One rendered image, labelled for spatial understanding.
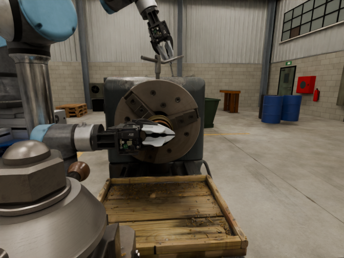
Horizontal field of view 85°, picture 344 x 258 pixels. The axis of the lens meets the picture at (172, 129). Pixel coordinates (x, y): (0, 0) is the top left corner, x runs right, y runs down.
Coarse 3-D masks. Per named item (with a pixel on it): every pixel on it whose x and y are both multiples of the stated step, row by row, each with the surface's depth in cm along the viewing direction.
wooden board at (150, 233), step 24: (120, 192) 60; (144, 192) 60; (192, 192) 60; (216, 192) 56; (120, 216) 49; (144, 216) 49; (168, 216) 49; (192, 216) 49; (216, 216) 49; (144, 240) 42; (168, 240) 42; (192, 240) 39; (216, 240) 39; (240, 240) 39
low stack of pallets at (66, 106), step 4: (64, 104) 796; (68, 104) 796; (72, 104) 799; (76, 104) 796; (80, 104) 796; (84, 104) 835; (56, 108) 720; (64, 108) 776; (68, 108) 728; (72, 108) 774; (76, 108) 731; (80, 108) 774; (84, 108) 811; (68, 112) 729; (72, 112) 762; (76, 112) 730; (80, 112) 762; (84, 112) 843; (68, 116) 731; (80, 116) 752
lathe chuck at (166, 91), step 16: (160, 80) 66; (144, 96) 66; (160, 96) 67; (176, 96) 67; (128, 112) 67; (176, 112) 69; (192, 128) 70; (176, 144) 71; (192, 144) 72; (160, 160) 72
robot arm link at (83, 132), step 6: (78, 126) 48; (84, 126) 48; (90, 126) 49; (78, 132) 47; (84, 132) 47; (90, 132) 48; (78, 138) 47; (84, 138) 47; (90, 138) 47; (78, 144) 47; (84, 144) 48; (90, 144) 48; (78, 150) 49; (84, 150) 49; (90, 150) 49
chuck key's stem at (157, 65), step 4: (156, 56) 67; (160, 56) 68; (160, 60) 68; (156, 64) 68; (160, 64) 68; (156, 68) 68; (160, 68) 69; (156, 72) 68; (160, 72) 69; (156, 76) 69
